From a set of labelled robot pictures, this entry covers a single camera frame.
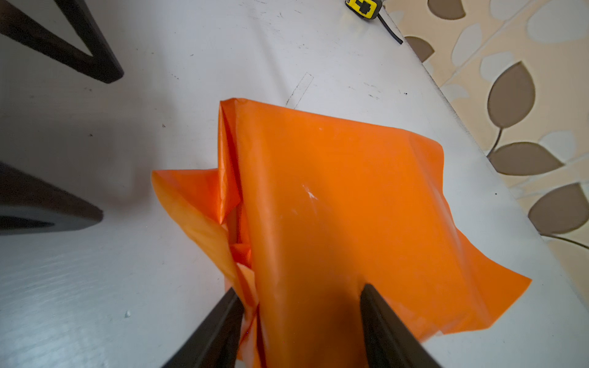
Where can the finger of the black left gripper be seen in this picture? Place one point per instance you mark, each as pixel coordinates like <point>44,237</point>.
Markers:
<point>30,205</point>
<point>100,64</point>

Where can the yellow tape measure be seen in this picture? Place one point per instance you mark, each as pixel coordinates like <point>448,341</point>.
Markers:
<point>370,10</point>

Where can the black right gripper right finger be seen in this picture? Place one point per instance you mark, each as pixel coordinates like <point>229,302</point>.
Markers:
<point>388,342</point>

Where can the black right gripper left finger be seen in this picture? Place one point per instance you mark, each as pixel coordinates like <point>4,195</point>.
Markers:
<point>215,343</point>

